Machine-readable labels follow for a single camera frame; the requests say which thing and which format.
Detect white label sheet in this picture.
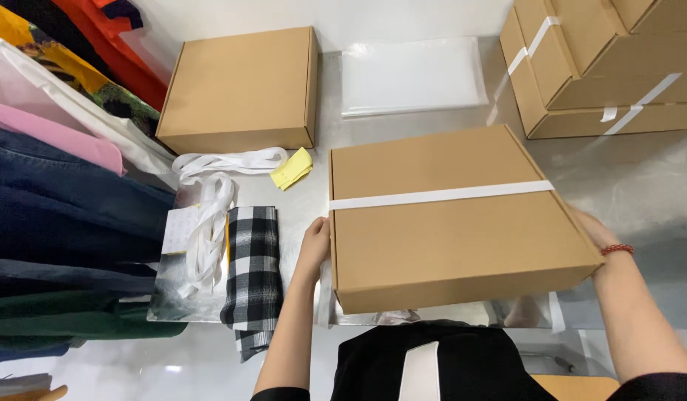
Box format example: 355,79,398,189
161,205,201,255

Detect plain brown cardboard box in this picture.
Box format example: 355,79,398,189
155,26,320,156

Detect white ribbon strips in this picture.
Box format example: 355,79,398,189
172,147,289,299

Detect stack of strapped cardboard boxes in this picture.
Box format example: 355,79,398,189
499,0,687,140

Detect yellow sticky note pad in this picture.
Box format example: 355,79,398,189
270,147,314,191

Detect stack of clear plastic bags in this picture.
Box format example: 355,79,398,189
340,36,490,118

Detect person's left hand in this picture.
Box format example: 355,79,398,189
297,216,332,277

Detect black white plaid cloth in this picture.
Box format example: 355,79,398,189
220,206,285,364

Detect person's black top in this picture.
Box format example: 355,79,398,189
250,321,687,401

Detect rack of hanging clothes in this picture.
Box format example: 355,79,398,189
0,0,189,368

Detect taped brown cardboard box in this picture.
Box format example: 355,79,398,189
328,124,604,315

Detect person's right hand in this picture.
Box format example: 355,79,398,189
566,204,620,263

